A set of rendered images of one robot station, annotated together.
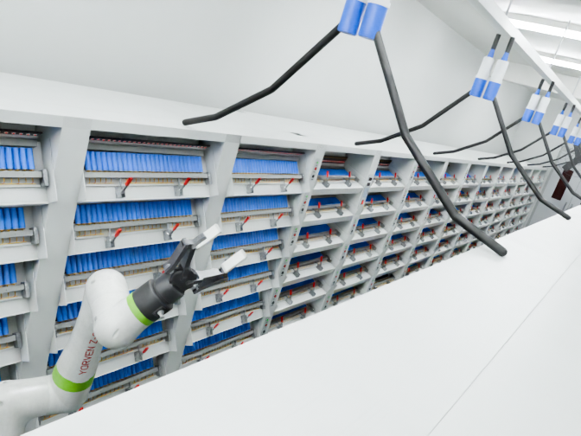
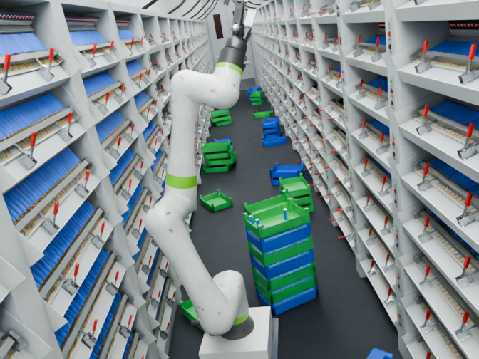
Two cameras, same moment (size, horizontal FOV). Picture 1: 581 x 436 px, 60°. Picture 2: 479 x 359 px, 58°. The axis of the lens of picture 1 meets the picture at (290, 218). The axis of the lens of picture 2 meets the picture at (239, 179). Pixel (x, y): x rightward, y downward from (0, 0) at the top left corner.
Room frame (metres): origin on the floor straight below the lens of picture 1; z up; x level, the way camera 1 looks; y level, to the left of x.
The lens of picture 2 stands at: (-0.14, 1.04, 1.53)
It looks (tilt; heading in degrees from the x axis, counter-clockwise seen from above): 20 degrees down; 330
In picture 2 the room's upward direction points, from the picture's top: 10 degrees counter-clockwise
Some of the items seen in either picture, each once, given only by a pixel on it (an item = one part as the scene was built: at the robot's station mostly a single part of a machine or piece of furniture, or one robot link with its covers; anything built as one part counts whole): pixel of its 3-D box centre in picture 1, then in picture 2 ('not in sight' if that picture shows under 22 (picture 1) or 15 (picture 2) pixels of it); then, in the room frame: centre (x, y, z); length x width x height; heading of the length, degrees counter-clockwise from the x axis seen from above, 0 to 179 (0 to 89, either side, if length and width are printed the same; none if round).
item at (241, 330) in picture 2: not in sight; (222, 321); (1.23, 0.45, 0.40); 0.26 x 0.15 x 0.06; 43
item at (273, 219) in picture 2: not in sight; (276, 217); (1.61, -0.16, 0.52); 0.30 x 0.20 x 0.08; 81
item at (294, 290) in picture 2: not in sight; (285, 280); (1.61, -0.16, 0.12); 0.30 x 0.20 x 0.08; 81
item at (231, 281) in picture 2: not in sight; (229, 298); (1.18, 0.42, 0.52); 0.16 x 0.13 x 0.19; 133
